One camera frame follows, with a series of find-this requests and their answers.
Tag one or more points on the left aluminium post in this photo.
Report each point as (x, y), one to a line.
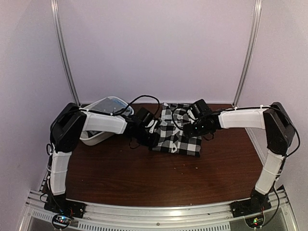
(62, 49)

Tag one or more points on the right aluminium post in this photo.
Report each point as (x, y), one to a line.
(257, 12)

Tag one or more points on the grey folded shirt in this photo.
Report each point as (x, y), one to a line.
(109, 105)

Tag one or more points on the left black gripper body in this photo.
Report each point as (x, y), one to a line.
(144, 139)

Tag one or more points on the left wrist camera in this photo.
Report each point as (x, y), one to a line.
(153, 125)

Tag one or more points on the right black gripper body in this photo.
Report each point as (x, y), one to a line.
(200, 130)

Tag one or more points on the aluminium front rail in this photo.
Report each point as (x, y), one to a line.
(100, 217)

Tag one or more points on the black white plaid shirt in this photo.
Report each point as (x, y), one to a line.
(169, 136)

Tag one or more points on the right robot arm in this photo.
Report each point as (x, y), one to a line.
(273, 119)

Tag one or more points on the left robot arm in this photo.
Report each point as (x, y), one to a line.
(66, 130)

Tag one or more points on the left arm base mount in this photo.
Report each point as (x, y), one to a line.
(68, 208)

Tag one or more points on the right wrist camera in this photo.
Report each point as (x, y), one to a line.
(191, 114)

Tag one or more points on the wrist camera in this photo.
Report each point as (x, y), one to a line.
(191, 114)
(153, 125)

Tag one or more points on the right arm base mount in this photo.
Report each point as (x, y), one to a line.
(248, 207)

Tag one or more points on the aluminium post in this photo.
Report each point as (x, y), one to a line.
(257, 12)
(62, 49)

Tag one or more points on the white plastic bin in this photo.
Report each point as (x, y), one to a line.
(101, 137)

